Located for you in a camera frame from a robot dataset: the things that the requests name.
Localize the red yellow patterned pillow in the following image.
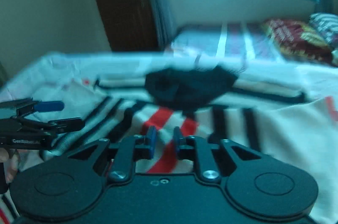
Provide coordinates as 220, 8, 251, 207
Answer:
262, 19, 333, 66

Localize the striped white red black sweater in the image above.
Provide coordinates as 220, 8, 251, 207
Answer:
0, 65, 338, 224

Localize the white patterned bed sheet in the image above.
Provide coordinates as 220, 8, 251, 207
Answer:
1, 24, 337, 101

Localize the striped grey white pillow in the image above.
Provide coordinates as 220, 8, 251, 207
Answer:
309, 13, 337, 66

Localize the person left hand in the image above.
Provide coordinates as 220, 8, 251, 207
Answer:
1, 148, 21, 183

